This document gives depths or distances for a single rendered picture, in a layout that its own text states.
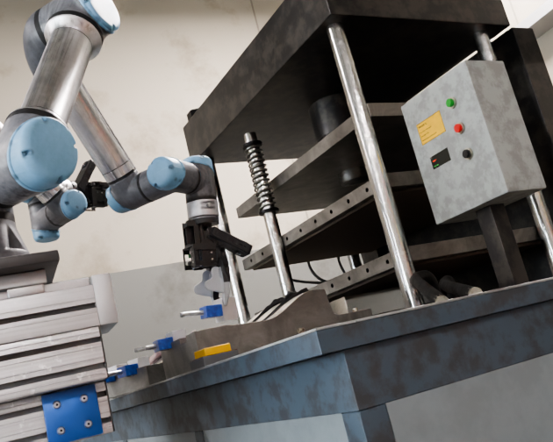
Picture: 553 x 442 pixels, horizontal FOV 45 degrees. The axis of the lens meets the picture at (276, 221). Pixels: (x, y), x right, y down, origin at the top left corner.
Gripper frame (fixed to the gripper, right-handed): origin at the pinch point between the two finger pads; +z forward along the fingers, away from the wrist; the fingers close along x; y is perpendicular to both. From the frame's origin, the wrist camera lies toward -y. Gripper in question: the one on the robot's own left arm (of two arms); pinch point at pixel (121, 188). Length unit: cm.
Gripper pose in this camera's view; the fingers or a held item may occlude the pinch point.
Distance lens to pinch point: 228.4
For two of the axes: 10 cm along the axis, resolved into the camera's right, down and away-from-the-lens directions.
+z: 6.6, 0.2, 7.6
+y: 1.3, 9.8, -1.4
